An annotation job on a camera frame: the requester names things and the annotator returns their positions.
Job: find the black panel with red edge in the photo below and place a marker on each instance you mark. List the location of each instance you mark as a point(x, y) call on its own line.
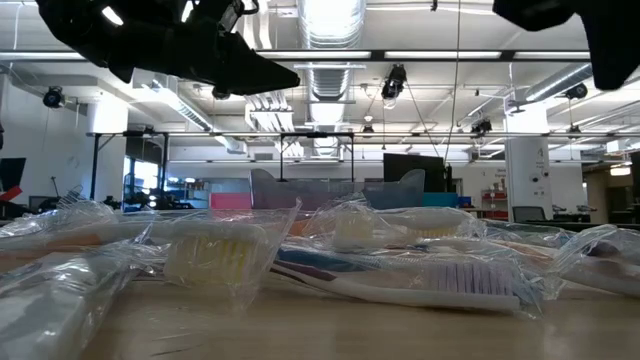
point(12, 172)

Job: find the red shelving unit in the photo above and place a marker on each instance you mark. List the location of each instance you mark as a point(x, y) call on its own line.
point(495, 202)

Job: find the teal plastic bin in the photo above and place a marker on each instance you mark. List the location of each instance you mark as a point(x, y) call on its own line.
point(442, 200)

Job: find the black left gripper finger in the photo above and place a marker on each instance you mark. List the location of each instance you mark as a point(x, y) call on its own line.
point(250, 70)

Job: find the black ceiling spotlight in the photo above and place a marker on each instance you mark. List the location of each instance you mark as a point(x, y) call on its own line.
point(53, 97)
point(577, 92)
point(395, 80)
point(482, 126)
point(368, 130)
point(220, 96)

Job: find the clear plastic bin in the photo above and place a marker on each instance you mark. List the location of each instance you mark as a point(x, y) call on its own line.
point(300, 195)

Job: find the workbench with robot equipment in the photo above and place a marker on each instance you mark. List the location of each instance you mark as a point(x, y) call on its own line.
point(160, 200)

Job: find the yellow bristled toothbrush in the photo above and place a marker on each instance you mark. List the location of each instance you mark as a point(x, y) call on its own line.
point(215, 255)
point(352, 230)

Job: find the lit wall lamp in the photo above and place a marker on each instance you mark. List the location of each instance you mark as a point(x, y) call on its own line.
point(620, 170)

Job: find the purple bristled wrapped toothbrush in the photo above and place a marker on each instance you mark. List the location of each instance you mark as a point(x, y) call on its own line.
point(400, 296)

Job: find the black display screen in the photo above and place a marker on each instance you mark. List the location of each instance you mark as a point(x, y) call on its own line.
point(395, 162)

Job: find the slanted silver air duct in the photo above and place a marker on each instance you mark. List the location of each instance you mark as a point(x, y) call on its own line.
point(555, 82)

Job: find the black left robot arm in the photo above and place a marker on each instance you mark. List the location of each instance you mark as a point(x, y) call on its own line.
point(65, 25)

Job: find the pink plastic bin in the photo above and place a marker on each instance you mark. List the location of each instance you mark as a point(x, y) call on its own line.
point(230, 201)

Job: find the white pillar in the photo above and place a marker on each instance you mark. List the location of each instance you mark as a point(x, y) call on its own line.
point(527, 170)

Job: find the black aluminium rig frame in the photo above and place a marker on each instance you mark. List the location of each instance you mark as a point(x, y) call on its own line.
point(380, 55)

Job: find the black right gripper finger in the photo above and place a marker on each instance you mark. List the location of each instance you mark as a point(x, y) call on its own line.
point(535, 12)

